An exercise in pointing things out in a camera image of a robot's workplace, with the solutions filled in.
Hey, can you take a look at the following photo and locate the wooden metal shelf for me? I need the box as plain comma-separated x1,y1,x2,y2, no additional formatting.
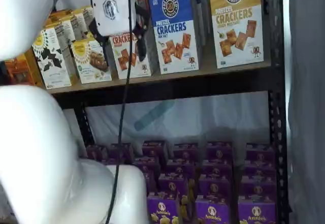
48,0,290,224

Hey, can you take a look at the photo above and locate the thin black cable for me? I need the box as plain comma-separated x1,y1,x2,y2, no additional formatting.
106,0,134,224

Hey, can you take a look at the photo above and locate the blue sea salt pretzel crackers box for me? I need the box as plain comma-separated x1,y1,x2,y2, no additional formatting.
148,0,204,75
149,0,211,43

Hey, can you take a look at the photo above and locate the brown wooden shelf board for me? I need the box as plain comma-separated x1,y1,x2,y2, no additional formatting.
47,38,273,94

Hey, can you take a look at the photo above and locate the white gripper body with emblem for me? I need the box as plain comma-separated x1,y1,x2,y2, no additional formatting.
90,0,137,36

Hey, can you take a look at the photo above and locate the orange snack box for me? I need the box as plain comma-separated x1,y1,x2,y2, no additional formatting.
4,48,46,87

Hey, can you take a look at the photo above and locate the purple Annie's snack box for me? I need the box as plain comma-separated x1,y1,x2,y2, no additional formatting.
243,157,277,178
173,142,199,160
199,176,232,200
108,143,133,164
86,144,109,162
245,142,276,160
133,156,160,174
146,195,180,224
202,158,234,178
141,140,168,158
143,173,159,197
179,196,231,224
158,173,192,196
240,175,277,202
238,200,277,224
206,141,234,160
166,158,197,176

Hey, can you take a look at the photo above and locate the Simple Mills sweet thins box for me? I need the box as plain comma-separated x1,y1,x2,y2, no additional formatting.
31,27,74,88
52,18,75,57
64,12,86,42

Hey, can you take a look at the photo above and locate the Simple Mills almond bars box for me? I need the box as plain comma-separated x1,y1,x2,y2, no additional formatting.
81,5,96,39
69,37,113,85

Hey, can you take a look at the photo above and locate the white cracker box right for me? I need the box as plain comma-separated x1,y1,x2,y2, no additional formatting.
207,0,265,70

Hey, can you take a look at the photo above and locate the grey curtain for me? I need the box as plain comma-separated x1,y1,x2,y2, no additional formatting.
281,0,325,224

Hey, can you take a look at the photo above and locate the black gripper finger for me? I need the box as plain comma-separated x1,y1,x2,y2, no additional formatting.
133,3,151,62
88,18,110,47

